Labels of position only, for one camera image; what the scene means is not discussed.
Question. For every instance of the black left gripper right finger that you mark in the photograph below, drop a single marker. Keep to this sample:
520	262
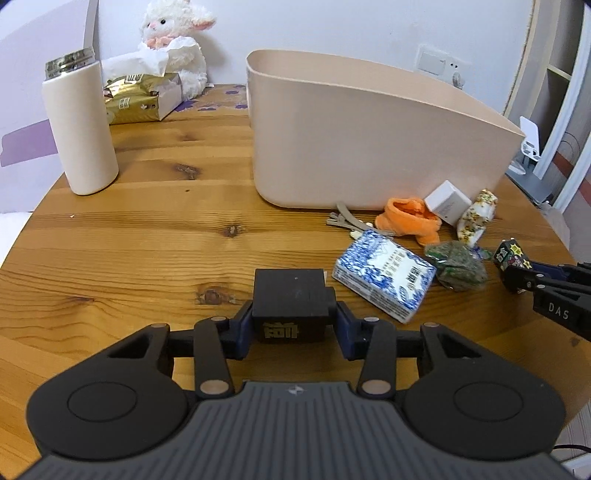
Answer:
453	393

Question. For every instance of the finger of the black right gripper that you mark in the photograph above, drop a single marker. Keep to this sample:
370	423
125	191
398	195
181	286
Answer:
562	278
568	310

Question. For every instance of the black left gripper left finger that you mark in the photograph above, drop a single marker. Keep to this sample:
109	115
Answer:
137	393

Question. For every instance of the black patterned cube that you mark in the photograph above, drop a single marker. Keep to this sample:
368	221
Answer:
510	254

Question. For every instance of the white floral sock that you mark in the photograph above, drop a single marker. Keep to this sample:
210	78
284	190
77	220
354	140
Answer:
473	222

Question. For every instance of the green snack packet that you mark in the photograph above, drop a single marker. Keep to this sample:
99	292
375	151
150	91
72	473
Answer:
457	267

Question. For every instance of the blue white tissue packet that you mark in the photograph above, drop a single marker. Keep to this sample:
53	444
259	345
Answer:
386	274

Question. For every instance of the white charger cube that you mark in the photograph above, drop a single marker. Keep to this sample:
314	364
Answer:
448	203

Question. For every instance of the black box with yellow label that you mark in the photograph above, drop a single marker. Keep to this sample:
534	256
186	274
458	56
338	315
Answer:
291	305

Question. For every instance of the grey hair clip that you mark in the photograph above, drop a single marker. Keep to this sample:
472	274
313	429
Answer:
343	218

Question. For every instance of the grey laptop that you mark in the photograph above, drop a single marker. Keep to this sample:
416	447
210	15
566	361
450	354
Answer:
528	183

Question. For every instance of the white phone stand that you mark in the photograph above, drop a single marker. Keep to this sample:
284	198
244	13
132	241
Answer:
529	155

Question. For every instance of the beige plastic storage bin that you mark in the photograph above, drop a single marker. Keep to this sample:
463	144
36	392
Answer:
329	129

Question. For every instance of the gold tissue pack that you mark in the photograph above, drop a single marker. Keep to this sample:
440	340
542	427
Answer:
138	88

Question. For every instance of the white thermos bottle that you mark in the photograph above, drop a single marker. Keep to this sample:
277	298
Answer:
73	98

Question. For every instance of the white plush lamb toy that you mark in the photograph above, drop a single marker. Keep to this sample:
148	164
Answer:
172	26

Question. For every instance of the white wall switch socket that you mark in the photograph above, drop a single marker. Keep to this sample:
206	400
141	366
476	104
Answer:
442	66

